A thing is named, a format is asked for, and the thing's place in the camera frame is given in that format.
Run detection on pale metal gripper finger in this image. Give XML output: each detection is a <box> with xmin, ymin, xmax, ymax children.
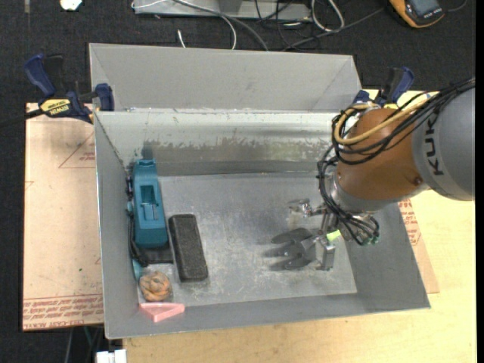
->
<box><xmin>271</xmin><ymin>228</ymin><xmax>315</xmax><ymax>246</ymax></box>
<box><xmin>281</xmin><ymin>240</ymin><xmax>315</xmax><ymax>271</ymax></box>

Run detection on grey metal bin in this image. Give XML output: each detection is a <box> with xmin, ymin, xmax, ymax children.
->
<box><xmin>88</xmin><ymin>42</ymin><xmax>432</xmax><ymax>340</ymax></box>

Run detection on dark green flat block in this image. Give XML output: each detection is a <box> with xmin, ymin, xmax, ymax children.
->
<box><xmin>167</xmin><ymin>213</ymin><xmax>210</xmax><ymax>283</ymax></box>

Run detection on pink flat triangle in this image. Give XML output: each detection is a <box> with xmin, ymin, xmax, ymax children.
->
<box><xmin>138</xmin><ymin>302</ymin><xmax>187</xmax><ymax>322</ymax></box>

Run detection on brown knotted toy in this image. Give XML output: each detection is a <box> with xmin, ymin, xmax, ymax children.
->
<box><xmin>138</xmin><ymin>271</ymin><xmax>174</xmax><ymax>303</ymax></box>

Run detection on teal plastic charger, black base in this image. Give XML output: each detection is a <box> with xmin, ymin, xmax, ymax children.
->
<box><xmin>126</xmin><ymin>158</ymin><xmax>175</xmax><ymax>266</ymax></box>

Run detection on brown cardboard board, red print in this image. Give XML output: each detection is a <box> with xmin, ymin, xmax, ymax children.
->
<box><xmin>22</xmin><ymin>102</ymin><xmax>442</xmax><ymax>332</ymax></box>

